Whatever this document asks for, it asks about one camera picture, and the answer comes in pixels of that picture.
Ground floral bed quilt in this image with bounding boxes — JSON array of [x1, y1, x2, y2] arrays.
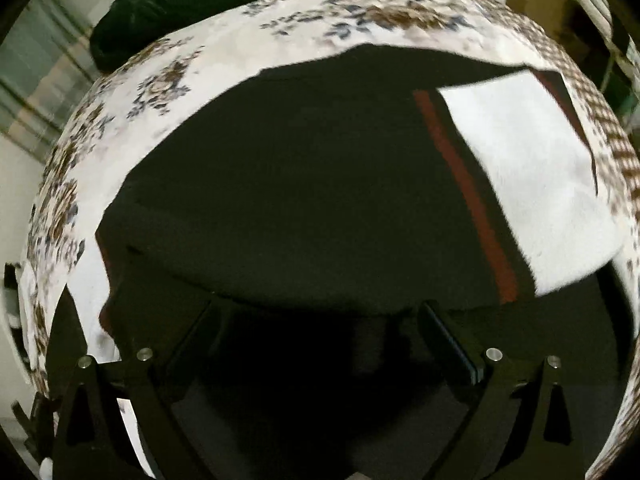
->
[[19, 0, 640, 480]]

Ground grey-green window curtain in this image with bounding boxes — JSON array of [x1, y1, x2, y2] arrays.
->
[[1, 0, 99, 162]]

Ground brown checkered bed sheet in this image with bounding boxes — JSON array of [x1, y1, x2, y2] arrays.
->
[[502, 10, 639, 479]]

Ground black white-sleeved sweater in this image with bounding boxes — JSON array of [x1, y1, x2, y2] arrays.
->
[[99, 44, 632, 349]]

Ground brown cardboard box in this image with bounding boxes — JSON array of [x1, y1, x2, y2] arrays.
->
[[506, 0, 589, 62]]

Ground dark green bundled blanket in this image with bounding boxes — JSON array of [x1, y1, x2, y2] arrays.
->
[[89, 0, 296, 74]]

